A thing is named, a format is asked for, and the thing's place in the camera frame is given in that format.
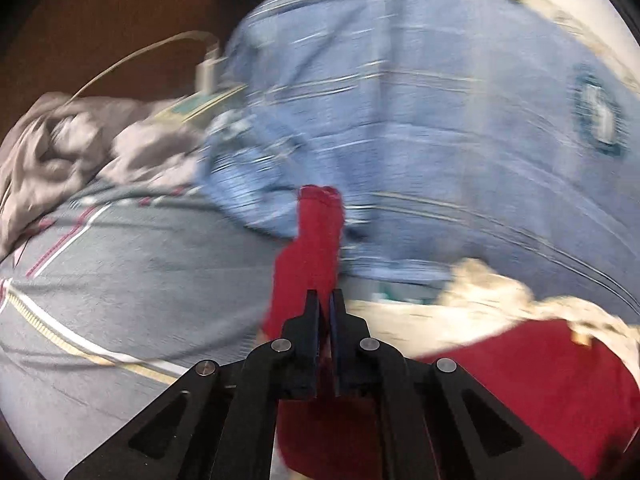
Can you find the grey striped bedsheet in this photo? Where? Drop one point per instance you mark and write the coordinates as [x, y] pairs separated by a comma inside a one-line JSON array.
[[125, 285]]

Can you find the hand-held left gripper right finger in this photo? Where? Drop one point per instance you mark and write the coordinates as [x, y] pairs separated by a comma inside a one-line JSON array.
[[335, 330]]

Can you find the blue plaid quilt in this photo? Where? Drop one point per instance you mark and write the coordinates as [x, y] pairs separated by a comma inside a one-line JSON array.
[[425, 110]]

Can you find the dark red knit garment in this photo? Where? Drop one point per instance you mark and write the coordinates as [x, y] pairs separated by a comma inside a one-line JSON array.
[[310, 260]]

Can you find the grey-beige crumpled garment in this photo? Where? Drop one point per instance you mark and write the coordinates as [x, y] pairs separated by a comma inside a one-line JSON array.
[[55, 155]]

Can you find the cream leaf-print pillow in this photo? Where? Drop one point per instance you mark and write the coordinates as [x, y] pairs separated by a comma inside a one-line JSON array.
[[400, 325]]

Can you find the white charger plug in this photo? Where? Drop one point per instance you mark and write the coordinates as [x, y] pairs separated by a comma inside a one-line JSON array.
[[207, 70]]

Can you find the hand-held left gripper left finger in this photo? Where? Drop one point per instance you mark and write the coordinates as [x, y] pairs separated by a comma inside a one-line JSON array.
[[314, 327]]

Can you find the pale green flat box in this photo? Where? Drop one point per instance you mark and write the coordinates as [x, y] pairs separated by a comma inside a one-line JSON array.
[[195, 105]]

